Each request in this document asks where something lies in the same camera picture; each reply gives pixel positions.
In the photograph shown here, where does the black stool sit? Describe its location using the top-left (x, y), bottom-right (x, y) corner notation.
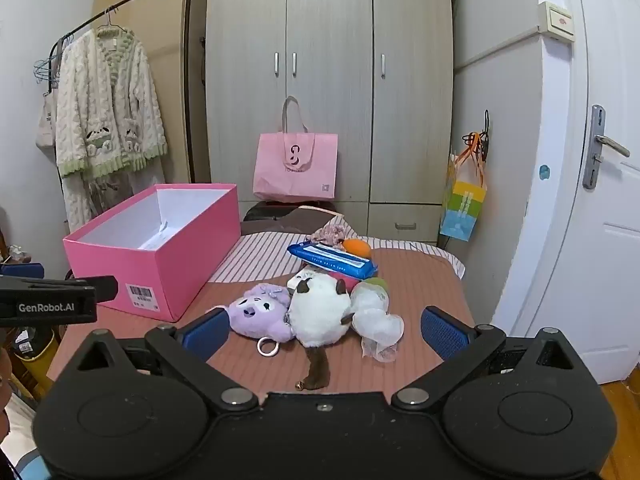
top-left (242, 200), bottom-right (346, 223)

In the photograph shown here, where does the pink cardboard box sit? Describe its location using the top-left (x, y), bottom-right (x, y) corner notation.
top-left (62, 183), bottom-right (242, 323)

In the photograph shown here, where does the blue wet wipes pack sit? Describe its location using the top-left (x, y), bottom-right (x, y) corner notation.
top-left (287, 241), bottom-right (379, 279)

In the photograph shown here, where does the pink floral scrunchie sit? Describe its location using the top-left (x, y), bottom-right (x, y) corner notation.
top-left (309, 223), bottom-right (349, 246)

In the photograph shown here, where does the striped bed sheet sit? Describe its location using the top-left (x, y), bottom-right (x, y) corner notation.
top-left (207, 225), bottom-right (466, 286)

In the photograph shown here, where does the white panda plush toy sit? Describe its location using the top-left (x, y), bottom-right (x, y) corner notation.
top-left (287, 275), bottom-right (356, 391)

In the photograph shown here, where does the yellow container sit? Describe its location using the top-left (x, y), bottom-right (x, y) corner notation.
top-left (10, 330), bottom-right (58, 401)

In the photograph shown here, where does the white item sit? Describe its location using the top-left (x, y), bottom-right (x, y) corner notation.
top-left (350, 285), bottom-right (406, 363)

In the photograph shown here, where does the metal door handle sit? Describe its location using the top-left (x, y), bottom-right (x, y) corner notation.
top-left (583, 105), bottom-right (631, 190)

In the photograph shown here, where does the green egg sponge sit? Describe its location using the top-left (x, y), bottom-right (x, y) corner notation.
top-left (360, 277), bottom-right (391, 301)

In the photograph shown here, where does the white door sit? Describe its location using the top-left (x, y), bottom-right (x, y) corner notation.
top-left (492, 0), bottom-right (640, 386)

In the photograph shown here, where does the orange egg sponge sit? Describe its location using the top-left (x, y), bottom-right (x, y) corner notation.
top-left (341, 237), bottom-right (372, 257)

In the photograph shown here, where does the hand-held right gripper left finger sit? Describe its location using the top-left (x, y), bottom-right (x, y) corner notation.
top-left (50, 308), bottom-right (261, 413)

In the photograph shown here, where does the white tissue pack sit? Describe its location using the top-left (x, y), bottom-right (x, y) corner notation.
top-left (287, 267), bottom-right (321, 291)

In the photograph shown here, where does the black wall hook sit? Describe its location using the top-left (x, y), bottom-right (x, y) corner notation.
top-left (461, 109), bottom-right (491, 161)

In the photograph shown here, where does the colourful gift bag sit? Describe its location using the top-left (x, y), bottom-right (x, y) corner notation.
top-left (439, 152), bottom-right (488, 242)

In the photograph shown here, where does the canvas tote bag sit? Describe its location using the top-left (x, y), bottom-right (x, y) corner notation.
top-left (35, 92), bottom-right (58, 148)

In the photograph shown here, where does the purple plush toy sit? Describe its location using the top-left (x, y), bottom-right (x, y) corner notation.
top-left (209, 282), bottom-right (296, 358)

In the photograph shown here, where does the black clothes rack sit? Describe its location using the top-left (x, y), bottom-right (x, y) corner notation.
top-left (48, 0), bottom-right (196, 186)

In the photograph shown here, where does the beige wall switch box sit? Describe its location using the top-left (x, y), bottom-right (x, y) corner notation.
top-left (537, 1), bottom-right (576, 43)

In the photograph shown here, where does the grey wooden wardrobe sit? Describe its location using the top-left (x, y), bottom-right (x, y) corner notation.
top-left (206, 0), bottom-right (455, 243)

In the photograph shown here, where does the pink tote bag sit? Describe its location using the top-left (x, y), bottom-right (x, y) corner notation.
top-left (252, 96), bottom-right (339, 202)

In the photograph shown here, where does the beige tall cabinet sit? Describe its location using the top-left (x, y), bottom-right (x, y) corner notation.
top-left (91, 0), bottom-right (211, 184)

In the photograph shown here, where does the blue wire hanger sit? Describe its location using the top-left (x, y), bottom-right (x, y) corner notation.
top-left (34, 35), bottom-right (63, 83)

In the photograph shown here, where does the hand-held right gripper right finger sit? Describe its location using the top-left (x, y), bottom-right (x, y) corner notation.
top-left (392, 306), bottom-right (598, 411)

